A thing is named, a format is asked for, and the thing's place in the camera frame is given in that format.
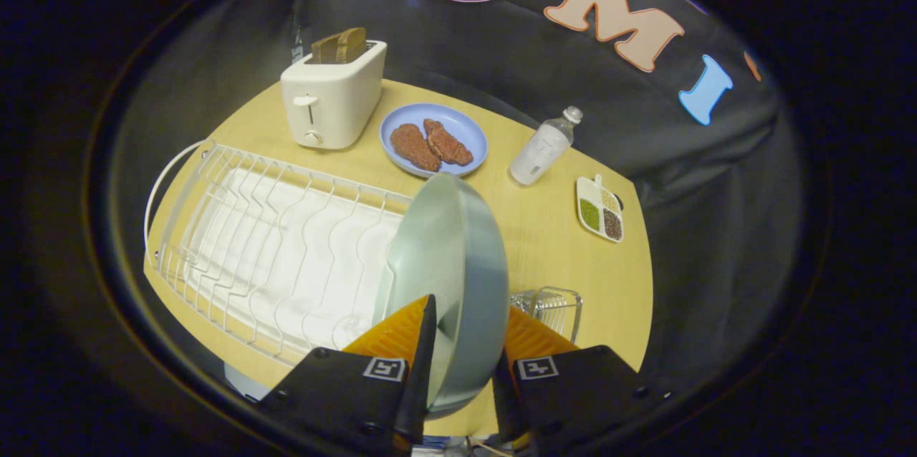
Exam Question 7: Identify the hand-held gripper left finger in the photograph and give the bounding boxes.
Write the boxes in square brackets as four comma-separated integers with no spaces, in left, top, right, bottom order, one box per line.
[259,294,438,452]

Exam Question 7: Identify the pale green plate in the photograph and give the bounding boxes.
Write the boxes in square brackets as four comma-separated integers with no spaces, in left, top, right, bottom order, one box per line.
[371,172,511,413]

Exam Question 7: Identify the clear plastic bottle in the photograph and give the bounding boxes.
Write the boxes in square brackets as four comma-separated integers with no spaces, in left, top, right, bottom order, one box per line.
[509,106,584,186]

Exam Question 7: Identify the white toaster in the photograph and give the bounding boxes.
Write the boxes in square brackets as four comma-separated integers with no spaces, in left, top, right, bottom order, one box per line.
[280,40,388,150]

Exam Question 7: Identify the brown toast slice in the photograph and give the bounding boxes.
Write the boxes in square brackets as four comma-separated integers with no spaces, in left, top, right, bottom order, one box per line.
[311,27,368,64]

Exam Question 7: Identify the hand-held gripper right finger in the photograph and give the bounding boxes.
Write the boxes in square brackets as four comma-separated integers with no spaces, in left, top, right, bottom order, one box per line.
[491,307,673,447]

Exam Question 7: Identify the white wire dish rack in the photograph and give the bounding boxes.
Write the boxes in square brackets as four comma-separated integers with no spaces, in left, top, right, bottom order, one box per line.
[144,139,415,367]

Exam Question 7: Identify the white divided spice tray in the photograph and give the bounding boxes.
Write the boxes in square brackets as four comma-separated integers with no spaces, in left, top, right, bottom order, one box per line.
[576,174,625,244]

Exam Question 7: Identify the black backdrop cloth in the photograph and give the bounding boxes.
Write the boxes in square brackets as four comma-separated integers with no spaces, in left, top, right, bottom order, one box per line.
[290,0,807,386]

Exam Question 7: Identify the brown meat patty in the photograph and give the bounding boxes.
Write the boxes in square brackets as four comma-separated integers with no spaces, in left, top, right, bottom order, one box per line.
[423,118,474,167]
[390,123,442,173]

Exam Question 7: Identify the blue plate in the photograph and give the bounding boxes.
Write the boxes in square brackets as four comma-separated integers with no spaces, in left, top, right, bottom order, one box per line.
[379,103,489,179]

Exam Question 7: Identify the small wire basket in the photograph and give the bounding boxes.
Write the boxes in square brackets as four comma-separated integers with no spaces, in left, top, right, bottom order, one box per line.
[510,287,583,345]

